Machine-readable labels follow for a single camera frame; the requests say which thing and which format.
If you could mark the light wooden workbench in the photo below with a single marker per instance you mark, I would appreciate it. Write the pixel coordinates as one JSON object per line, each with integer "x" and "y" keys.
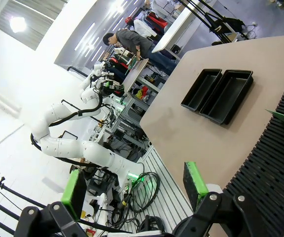
{"x": 135, "y": 74}

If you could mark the person in grey shirt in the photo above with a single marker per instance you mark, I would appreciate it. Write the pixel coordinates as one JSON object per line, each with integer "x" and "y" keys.
{"x": 132, "y": 40}

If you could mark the grey slotted aluminium base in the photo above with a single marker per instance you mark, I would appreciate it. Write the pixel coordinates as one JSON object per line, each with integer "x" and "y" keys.
{"x": 166, "y": 197}

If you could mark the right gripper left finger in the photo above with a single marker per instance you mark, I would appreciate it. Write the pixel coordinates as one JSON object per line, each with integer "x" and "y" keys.
{"x": 74, "y": 192}

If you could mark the black slotted board rack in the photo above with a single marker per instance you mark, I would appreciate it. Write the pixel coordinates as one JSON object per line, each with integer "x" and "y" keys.
{"x": 267, "y": 172}

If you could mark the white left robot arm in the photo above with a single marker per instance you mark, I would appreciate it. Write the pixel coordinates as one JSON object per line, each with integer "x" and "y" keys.
{"x": 65, "y": 148}

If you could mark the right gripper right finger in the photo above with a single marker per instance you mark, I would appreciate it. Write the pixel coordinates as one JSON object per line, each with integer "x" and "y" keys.
{"x": 196, "y": 185}

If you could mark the white background table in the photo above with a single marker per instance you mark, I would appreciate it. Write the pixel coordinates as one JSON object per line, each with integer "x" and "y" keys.
{"x": 176, "y": 27}

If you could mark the black ESD tray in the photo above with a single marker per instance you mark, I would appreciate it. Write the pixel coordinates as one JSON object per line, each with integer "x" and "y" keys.
{"x": 225, "y": 98}
{"x": 201, "y": 91}

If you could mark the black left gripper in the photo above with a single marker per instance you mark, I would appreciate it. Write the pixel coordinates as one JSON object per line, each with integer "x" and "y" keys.
{"x": 107, "y": 86}

